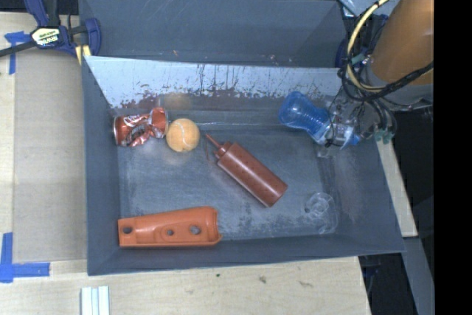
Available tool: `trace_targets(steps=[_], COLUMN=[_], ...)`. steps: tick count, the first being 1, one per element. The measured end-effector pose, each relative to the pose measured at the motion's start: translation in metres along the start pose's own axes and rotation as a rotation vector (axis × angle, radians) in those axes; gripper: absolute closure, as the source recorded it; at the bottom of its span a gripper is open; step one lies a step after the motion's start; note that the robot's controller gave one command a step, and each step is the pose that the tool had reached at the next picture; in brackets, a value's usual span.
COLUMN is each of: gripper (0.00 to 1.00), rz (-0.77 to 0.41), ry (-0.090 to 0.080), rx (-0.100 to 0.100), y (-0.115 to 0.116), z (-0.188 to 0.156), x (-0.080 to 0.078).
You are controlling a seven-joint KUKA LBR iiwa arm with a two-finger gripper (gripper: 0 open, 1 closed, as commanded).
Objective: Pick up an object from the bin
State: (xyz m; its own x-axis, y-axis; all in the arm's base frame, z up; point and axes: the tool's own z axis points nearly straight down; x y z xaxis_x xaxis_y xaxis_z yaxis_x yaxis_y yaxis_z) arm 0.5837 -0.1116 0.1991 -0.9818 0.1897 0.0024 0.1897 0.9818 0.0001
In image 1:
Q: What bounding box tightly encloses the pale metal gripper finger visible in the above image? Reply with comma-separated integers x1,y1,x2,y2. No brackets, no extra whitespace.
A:
316,125,352,159

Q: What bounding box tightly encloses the blue plastic bottle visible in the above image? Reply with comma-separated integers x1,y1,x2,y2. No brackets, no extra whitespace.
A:
277,91,361,151

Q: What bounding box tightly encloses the clear glass cup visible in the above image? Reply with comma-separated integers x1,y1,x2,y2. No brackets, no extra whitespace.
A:
304,191,339,235

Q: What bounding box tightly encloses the red-brown squeeze bottle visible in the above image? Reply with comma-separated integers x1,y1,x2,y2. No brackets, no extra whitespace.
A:
204,133,289,208

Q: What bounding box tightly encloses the grey metal bin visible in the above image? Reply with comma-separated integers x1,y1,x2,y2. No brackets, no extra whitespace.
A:
77,0,408,277

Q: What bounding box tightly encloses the orange tennis ball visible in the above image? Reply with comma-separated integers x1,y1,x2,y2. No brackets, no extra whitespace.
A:
165,117,201,153

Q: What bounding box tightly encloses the orange plastic block with holes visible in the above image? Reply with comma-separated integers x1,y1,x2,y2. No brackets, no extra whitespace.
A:
117,206,223,248

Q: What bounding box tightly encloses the crushed red drink can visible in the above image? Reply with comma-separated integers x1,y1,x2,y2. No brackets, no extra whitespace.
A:
112,106,170,148

